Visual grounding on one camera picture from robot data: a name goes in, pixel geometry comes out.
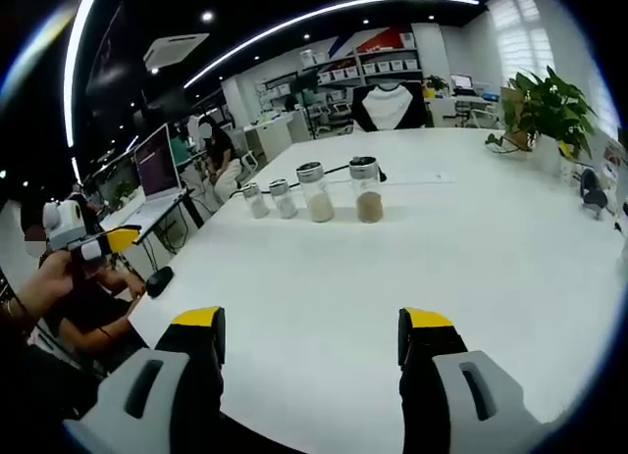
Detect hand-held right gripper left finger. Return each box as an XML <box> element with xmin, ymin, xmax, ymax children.
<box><xmin>63</xmin><ymin>306</ymin><xmax>227</xmax><ymax>454</ymax></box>

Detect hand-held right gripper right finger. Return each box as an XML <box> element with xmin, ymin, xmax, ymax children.
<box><xmin>397</xmin><ymin>306</ymin><xmax>556</xmax><ymax>454</ymax></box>

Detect small glass seasoning bottle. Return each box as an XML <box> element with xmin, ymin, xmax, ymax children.
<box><xmin>268</xmin><ymin>177</ymin><xmax>298</xmax><ymax>221</ymax></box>
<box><xmin>242</xmin><ymin>182</ymin><xmax>272</xmax><ymax>220</ymax></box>

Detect tall glass seasoning bottle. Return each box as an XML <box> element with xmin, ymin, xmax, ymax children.
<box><xmin>348</xmin><ymin>155</ymin><xmax>386</xmax><ymax>225</ymax></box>

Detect medium glass seasoning bottle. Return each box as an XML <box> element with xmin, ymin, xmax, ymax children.
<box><xmin>294</xmin><ymin>162</ymin><xmax>337</xmax><ymax>225</ymax></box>

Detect person's left hand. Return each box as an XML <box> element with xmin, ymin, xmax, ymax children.
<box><xmin>34</xmin><ymin>250</ymin><xmax>102</xmax><ymax>299</ymax></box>

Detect white side desk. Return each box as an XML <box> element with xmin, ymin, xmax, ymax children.
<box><xmin>99</xmin><ymin>186</ymin><xmax>205</xmax><ymax>274</ymax></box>

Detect black computer mouse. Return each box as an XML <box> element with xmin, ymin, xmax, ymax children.
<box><xmin>145</xmin><ymin>265</ymin><xmax>176</xmax><ymax>299</ymax></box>

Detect open silver laptop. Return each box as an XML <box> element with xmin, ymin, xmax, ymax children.
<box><xmin>131</xmin><ymin>124</ymin><xmax>191</xmax><ymax>216</ymax></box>

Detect curved ceiling light strip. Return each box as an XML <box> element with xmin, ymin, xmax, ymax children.
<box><xmin>62</xmin><ymin>0</ymin><xmax>107</xmax><ymax>183</ymax></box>

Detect ceiling air conditioner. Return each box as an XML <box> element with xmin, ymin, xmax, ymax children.
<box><xmin>141</xmin><ymin>31</ymin><xmax>212</xmax><ymax>67</ymax></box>

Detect black headphones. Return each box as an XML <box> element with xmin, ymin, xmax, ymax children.
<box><xmin>580</xmin><ymin>168</ymin><xmax>610</xmax><ymax>214</ymax></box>

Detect black and white shirt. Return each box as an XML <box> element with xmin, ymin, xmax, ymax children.
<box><xmin>351</xmin><ymin>81</ymin><xmax>428</xmax><ymax>132</ymax></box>

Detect green potted plant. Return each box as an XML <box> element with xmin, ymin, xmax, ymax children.
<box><xmin>484</xmin><ymin>65</ymin><xmax>599</xmax><ymax>177</ymax></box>

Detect long ceiling light strip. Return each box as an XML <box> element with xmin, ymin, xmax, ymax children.
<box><xmin>183</xmin><ymin>0</ymin><xmax>481</xmax><ymax>90</ymax></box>

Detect small green plant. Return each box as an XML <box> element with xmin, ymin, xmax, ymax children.
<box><xmin>422</xmin><ymin>74</ymin><xmax>450</xmax><ymax>98</ymax></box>

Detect shelf of white boxes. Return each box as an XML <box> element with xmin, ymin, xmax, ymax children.
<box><xmin>258</xmin><ymin>30</ymin><xmax>424</xmax><ymax>90</ymax></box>

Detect black cable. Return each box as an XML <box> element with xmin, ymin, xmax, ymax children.
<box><xmin>234</xmin><ymin>163</ymin><xmax>352</xmax><ymax>196</ymax></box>

